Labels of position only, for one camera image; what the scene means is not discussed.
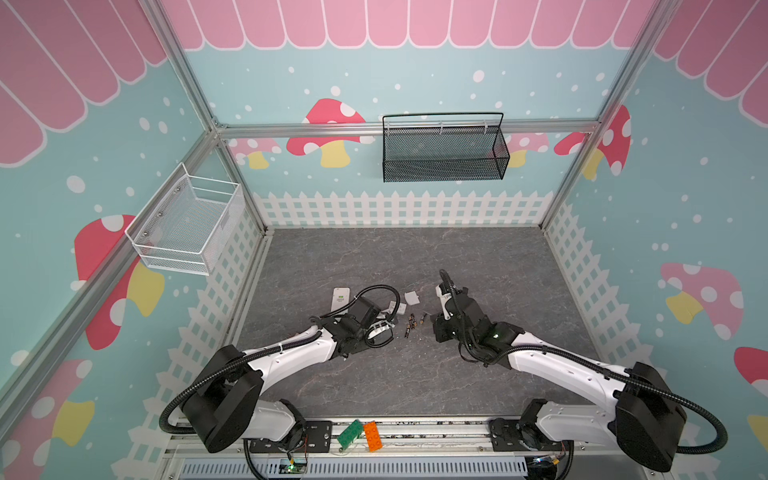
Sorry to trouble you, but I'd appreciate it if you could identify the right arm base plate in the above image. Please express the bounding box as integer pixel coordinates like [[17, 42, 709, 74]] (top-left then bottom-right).
[[488, 418, 569, 453]]

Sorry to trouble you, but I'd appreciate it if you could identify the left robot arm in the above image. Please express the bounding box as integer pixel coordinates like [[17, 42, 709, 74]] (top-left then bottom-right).
[[158, 284, 401, 455]]

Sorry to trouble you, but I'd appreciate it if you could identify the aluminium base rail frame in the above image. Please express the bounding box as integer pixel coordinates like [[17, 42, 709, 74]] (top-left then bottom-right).
[[155, 416, 662, 479]]

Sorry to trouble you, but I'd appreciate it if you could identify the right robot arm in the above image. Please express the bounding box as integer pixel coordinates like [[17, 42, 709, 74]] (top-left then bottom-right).
[[433, 270, 728, 472]]

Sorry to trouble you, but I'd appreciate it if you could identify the green toy brick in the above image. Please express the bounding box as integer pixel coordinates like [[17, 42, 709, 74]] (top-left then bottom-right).
[[337, 419, 364, 452]]

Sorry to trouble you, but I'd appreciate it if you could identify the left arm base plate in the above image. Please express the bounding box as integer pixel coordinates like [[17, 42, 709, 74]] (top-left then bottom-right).
[[248, 421, 333, 455]]

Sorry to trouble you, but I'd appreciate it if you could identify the orange toy brick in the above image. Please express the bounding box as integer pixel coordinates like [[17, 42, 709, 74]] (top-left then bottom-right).
[[363, 421, 383, 453]]

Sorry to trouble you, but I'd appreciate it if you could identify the black mesh wall basket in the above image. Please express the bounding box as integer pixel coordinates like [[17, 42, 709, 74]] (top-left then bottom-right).
[[381, 112, 511, 183]]

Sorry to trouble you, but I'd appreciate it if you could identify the white wire wall basket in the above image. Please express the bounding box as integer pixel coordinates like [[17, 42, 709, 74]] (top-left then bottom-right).
[[125, 164, 246, 276]]

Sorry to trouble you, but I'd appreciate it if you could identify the white remote control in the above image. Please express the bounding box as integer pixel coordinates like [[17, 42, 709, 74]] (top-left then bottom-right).
[[331, 287, 351, 311]]

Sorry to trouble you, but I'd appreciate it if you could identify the small green circuit board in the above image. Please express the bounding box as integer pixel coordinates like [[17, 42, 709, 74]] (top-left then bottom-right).
[[279, 459, 308, 475]]

